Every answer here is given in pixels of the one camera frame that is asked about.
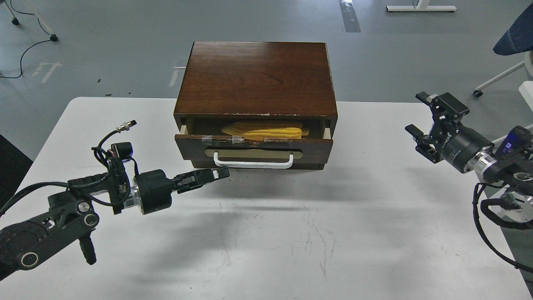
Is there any grey floor tape strip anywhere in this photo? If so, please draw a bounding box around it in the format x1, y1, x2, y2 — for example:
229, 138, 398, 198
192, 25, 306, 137
339, 0, 361, 33

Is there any wooden drawer with white handle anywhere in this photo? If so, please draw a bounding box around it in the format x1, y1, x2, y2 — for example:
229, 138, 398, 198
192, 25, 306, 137
174, 134, 334, 170

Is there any white table leg with caster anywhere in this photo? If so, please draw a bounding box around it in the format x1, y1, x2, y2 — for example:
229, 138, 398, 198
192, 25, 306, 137
1, 0, 20, 25

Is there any white table base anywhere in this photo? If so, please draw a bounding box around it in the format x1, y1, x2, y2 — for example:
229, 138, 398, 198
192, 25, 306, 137
385, 0, 457, 12

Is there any yellow corn cob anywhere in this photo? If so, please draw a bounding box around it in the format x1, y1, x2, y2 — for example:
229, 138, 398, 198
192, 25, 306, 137
221, 120, 309, 141

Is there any black floor cable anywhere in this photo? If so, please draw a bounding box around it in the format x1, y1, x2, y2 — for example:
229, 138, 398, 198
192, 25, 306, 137
0, 0, 58, 79

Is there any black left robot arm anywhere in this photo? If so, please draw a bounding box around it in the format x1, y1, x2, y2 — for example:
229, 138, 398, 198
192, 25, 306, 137
0, 120, 229, 279

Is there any dark wooden drawer cabinet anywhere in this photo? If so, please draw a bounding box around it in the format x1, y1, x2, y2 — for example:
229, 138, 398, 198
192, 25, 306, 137
173, 41, 339, 170

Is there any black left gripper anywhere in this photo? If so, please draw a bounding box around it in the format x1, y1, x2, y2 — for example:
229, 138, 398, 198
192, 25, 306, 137
134, 167, 230, 215

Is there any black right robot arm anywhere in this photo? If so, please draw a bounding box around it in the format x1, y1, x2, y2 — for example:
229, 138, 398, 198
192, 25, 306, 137
405, 91, 533, 273

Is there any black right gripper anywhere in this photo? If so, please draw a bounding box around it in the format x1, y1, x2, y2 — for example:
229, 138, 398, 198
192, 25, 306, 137
405, 91, 494, 173

